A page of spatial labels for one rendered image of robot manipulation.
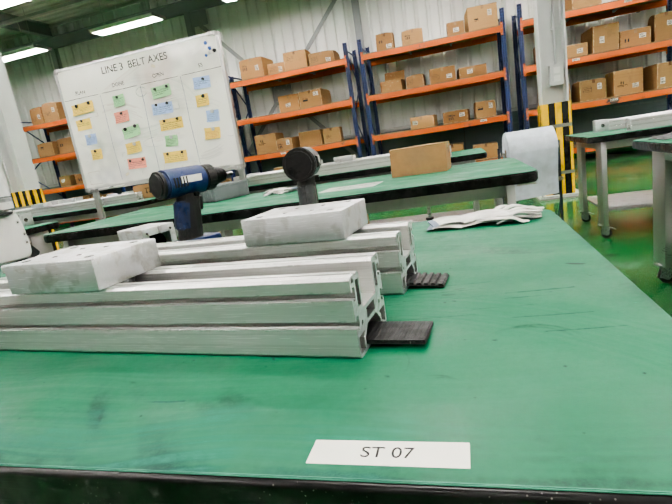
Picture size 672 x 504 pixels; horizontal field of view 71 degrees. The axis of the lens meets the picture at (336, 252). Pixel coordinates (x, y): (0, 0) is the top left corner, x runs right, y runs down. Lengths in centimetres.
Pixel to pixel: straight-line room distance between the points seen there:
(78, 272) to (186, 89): 337
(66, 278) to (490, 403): 51
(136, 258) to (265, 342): 24
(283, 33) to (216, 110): 825
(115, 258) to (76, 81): 394
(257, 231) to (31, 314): 32
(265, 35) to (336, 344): 1171
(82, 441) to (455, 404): 31
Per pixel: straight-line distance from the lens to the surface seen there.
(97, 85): 442
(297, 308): 48
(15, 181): 939
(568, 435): 37
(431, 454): 35
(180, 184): 102
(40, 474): 47
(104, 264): 64
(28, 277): 73
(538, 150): 415
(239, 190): 316
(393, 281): 65
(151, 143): 414
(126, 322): 63
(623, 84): 1056
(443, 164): 259
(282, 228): 68
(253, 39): 1223
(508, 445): 35
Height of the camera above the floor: 99
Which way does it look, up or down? 12 degrees down
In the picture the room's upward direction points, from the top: 9 degrees counter-clockwise
